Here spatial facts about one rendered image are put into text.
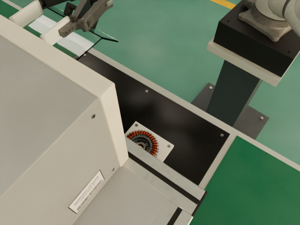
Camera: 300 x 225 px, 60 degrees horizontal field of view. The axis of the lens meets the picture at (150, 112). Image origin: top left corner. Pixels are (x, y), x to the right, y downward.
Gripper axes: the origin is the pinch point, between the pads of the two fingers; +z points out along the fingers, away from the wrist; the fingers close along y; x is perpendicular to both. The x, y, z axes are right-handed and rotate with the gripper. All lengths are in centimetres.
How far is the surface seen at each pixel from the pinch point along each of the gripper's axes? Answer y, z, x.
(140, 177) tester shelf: -32.4, 10.8, -6.9
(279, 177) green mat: -59, -22, -43
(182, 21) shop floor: 43, -147, -118
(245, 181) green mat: -51, -15, -43
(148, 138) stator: -20.9, -7.2, -36.7
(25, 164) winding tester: -28.0, 20.2, 13.3
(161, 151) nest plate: -25.7, -7.0, -40.1
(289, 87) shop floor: -58, -132, -118
